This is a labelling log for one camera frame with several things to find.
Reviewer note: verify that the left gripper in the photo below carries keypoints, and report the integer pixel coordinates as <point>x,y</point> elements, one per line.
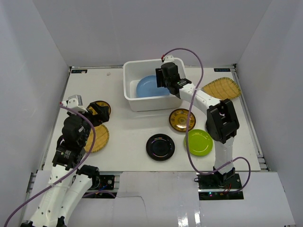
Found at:
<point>95,113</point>

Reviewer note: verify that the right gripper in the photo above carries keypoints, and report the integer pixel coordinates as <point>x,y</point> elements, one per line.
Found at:
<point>160,76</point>

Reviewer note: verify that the blue plate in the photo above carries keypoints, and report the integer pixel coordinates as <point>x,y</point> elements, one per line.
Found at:
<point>147,87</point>

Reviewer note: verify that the round bamboo woven plate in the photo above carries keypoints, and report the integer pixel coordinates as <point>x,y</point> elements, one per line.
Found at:
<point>101,140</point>

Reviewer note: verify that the fan-shaped bamboo woven tray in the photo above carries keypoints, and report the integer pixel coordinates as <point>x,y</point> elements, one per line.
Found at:
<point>222,88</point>

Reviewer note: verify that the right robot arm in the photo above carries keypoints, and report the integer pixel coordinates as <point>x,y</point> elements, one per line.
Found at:
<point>221,118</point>

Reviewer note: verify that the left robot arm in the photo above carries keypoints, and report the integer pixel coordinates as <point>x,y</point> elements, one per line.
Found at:
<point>69,178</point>

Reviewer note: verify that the white plastic bin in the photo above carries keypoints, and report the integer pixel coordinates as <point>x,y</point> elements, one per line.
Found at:
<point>133,72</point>

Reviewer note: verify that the yellow patterned plate left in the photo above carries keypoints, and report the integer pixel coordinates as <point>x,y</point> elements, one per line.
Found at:
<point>100,110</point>

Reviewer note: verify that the yellow patterned plate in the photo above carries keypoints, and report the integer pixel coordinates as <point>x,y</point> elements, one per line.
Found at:
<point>100,110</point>
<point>178,120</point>

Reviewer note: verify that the yellow patterned plate right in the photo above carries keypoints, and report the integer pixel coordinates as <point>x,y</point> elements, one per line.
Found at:
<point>178,120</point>

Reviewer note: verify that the black flat plate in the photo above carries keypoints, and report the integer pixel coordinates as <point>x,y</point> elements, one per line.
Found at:
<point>160,147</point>

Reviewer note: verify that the lime green plate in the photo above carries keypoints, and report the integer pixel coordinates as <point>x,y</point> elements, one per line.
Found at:
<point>199,143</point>

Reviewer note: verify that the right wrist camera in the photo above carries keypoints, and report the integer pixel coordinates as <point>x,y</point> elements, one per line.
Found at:
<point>167,58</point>

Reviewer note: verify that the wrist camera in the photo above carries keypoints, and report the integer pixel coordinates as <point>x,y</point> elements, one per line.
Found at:
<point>75,103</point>
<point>167,58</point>

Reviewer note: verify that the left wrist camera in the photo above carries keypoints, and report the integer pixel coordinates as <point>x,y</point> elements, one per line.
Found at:
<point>75,103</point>

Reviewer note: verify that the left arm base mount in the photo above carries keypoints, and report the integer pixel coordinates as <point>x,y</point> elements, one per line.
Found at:
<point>102,188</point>

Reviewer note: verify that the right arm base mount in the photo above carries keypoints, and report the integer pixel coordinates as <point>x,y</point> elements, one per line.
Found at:
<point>211,189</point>

